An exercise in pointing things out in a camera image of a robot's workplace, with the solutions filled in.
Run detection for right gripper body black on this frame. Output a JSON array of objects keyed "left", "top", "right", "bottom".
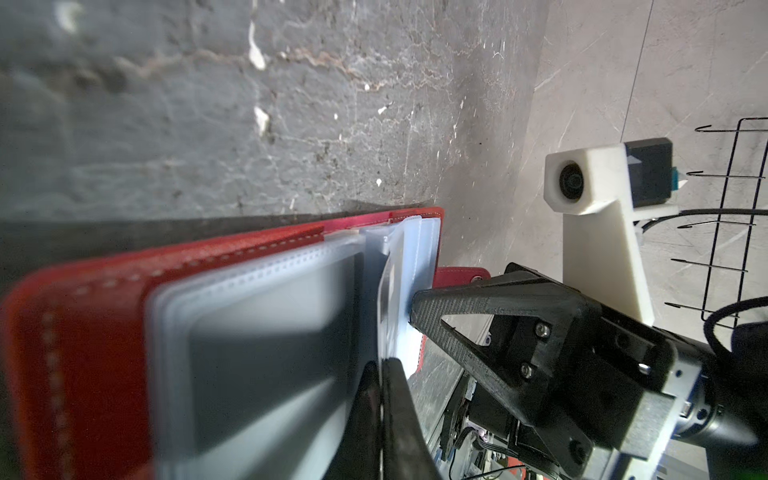
[{"left": 506, "top": 308, "right": 702, "bottom": 479}]

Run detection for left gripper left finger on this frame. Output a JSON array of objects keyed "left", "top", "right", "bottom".
[{"left": 324, "top": 361, "right": 381, "bottom": 479}]

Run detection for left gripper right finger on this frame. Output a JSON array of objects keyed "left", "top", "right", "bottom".
[{"left": 382, "top": 358, "right": 441, "bottom": 479}]

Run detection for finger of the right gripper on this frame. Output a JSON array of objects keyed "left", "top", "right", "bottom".
[
  {"left": 411, "top": 277, "right": 600, "bottom": 474},
  {"left": 503, "top": 262, "right": 573, "bottom": 291}
]

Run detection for red leather card holder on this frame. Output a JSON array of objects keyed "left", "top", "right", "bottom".
[{"left": 1, "top": 208, "right": 489, "bottom": 479}]

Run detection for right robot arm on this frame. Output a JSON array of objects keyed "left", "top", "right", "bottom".
[{"left": 411, "top": 263, "right": 767, "bottom": 479}]

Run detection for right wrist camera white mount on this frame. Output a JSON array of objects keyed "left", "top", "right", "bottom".
[{"left": 543, "top": 144, "right": 680, "bottom": 326}]

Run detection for black wire hook rack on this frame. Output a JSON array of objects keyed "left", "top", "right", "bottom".
[{"left": 665, "top": 116, "right": 767, "bottom": 321}]

